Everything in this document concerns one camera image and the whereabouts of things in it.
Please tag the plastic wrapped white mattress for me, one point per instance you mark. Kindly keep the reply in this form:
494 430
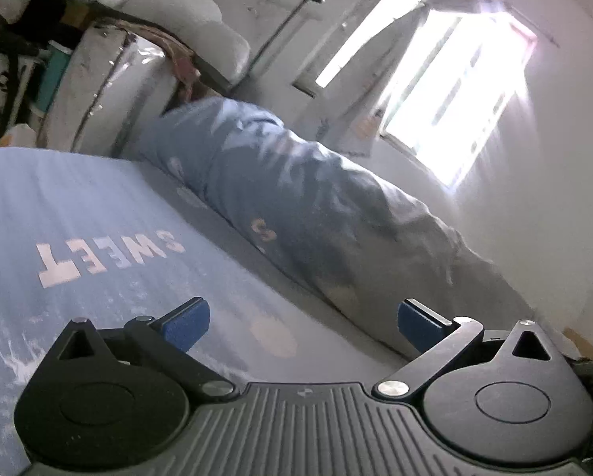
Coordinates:
128 89

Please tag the grey dotted bed sheet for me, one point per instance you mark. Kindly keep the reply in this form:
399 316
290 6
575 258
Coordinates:
286 307

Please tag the bright window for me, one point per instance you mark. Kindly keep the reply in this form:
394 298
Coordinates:
455 94

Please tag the teal roll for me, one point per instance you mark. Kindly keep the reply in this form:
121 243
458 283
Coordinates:
51 79

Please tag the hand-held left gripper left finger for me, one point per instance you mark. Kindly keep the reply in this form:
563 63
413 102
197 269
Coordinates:
187 326

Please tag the large white rolled bedding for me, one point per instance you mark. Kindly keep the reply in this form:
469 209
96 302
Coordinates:
187 10

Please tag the blue bedsheet with SWEET text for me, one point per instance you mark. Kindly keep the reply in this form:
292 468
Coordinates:
78 198

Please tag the open window sash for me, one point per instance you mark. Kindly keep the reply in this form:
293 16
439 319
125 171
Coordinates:
348 44

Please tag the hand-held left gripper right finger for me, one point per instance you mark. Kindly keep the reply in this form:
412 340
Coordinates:
418 328

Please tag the blue patterned duvet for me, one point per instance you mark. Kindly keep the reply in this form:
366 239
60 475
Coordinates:
296 183

